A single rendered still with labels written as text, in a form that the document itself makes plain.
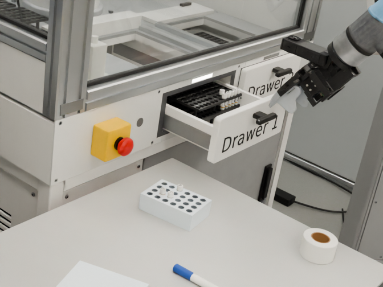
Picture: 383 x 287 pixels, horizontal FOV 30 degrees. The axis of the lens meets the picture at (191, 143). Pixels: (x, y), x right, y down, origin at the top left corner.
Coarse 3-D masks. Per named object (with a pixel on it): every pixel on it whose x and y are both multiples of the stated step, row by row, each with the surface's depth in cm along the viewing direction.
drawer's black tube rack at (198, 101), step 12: (204, 84) 179; (216, 84) 180; (168, 96) 169; (180, 96) 170; (192, 96) 172; (204, 96) 173; (216, 96) 173; (180, 108) 170; (192, 108) 165; (216, 108) 174; (228, 108) 175; (204, 120) 168
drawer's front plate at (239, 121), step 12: (240, 108) 161; (252, 108) 163; (264, 108) 168; (276, 108) 173; (216, 120) 154; (228, 120) 156; (240, 120) 161; (252, 120) 165; (276, 120) 176; (216, 132) 155; (228, 132) 158; (240, 132) 163; (252, 132) 168; (264, 132) 173; (276, 132) 178; (216, 144) 156; (228, 144) 160; (252, 144) 170; (216, 156) 158; (228, 156) 163
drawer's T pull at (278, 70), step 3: (273, 69) 195; (276, 69) 194; (279, 69) 194; (282, 69) 195; (285, 69) 195; (288, 69) 195; (291, 69) 196; (276, 72) 192; (279, 72) 192; (282, 72) 193; (285, 72) 194; (288, 72) 196; (276, 75) 192; (279, 75) 192; (282, 75) 193
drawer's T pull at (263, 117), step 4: (256, 112) 165; (260, 112) 165; (272, 112) 166; (252, 116) 164; (256, 116) 164; (260, 116) 163; (264, 116) 163; (268, 116) 164; (272, 116) 165; (256, 120) 161; (260, 120) 161; (264, 120) 162; (268, 120) 164; (260, 124) 161
